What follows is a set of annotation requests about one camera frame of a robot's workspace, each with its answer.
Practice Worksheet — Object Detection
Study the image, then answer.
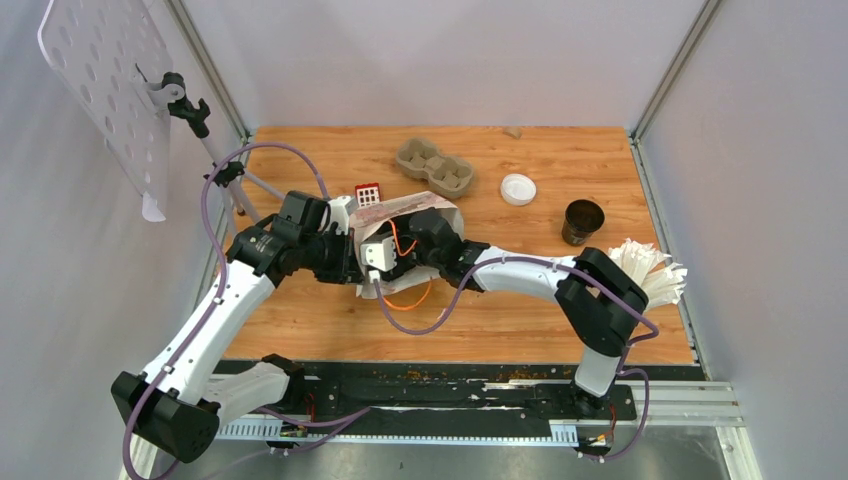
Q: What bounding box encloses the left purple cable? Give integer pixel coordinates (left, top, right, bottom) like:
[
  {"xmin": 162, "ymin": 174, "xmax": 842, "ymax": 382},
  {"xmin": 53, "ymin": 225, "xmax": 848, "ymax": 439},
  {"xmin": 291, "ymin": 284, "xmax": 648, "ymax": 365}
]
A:
[{"xmin": 122, "ymin": 141, "xmax": 331, "ymax": 480}]

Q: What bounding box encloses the cardboard cup carrier tray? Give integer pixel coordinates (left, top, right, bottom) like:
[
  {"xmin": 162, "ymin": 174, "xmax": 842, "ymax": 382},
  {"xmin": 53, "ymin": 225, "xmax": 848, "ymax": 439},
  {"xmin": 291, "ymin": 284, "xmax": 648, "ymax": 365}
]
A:
[{"xmin": 395, "ymin": 137, "xmax": 475, "ymax": 199}]

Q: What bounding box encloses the tripod stand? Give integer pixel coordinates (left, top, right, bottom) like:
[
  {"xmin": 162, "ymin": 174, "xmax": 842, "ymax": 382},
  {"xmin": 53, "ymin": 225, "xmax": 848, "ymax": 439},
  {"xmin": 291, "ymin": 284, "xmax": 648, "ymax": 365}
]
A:
[{"xmin": 131, "ymin": 64, "xmax": 285, "ymax": 236}]

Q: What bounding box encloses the wrapped white straws bundle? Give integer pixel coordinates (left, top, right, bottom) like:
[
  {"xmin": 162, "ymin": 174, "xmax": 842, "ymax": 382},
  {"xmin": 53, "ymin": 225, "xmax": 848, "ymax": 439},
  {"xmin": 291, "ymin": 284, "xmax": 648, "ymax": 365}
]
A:
[{"xmin": 607, "ymin": 239, "xmax": 688, "ymax": 310}]

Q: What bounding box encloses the stack of white lids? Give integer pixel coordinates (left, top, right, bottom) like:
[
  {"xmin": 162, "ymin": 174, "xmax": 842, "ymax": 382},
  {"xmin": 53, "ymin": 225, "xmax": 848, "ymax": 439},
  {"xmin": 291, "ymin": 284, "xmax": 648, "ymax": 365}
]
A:
[{"xmin": 500, "ymin": 174, "xmax": 537, "ymax": 206}]

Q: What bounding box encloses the red toy block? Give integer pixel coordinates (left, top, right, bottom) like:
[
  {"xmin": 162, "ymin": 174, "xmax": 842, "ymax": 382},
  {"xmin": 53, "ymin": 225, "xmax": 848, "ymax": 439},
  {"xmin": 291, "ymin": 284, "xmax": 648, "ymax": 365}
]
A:
[{"xmin": 354, "ymin": 182, "xmax": 382, "ymax": 207}]

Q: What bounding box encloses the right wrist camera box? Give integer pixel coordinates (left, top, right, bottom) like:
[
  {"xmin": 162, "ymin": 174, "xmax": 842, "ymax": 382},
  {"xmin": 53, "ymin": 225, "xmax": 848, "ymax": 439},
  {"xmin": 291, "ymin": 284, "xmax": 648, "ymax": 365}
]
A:
[{"xmin": 359, "ymin": 236, "xmax": 404, "ymax": 285}]

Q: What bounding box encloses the perforated white panel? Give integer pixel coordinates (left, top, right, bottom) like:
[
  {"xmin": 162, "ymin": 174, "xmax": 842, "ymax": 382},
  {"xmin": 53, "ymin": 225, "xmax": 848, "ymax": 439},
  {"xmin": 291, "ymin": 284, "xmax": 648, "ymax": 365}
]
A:
[{"xmin": 37, "ymin": 0, "xmax": 184, "ymax": 222}]

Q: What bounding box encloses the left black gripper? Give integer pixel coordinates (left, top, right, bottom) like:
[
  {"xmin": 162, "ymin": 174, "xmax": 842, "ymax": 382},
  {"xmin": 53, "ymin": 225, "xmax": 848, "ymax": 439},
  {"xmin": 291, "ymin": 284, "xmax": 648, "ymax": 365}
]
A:
[{"xmin": 301, "ymin": 227, "xmax": 367, "ymax": 285}]

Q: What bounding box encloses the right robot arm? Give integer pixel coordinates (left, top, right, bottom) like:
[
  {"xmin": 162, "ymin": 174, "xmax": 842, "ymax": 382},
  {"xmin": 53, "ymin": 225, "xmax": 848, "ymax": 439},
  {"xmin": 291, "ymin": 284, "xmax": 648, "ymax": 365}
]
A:
[{"xmin": 397, "ymin": 208, "xmax": 649, "ymax": 418}]

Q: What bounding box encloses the white paper bakery bag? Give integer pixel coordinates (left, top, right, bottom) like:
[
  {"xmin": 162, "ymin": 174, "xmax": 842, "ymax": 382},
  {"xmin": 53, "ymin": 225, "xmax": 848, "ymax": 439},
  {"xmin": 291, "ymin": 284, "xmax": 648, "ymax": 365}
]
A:
[{"xmin": 348, "ymin": 192, "xmax": 465, "ymax": 300}]

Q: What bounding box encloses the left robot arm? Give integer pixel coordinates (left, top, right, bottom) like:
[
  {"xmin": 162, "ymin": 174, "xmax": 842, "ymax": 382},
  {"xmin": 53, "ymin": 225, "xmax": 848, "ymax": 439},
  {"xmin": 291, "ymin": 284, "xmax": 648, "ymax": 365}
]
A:
[{"xmin": 111, "ymin": 191, "xmax": 358, "ymax": 463}]

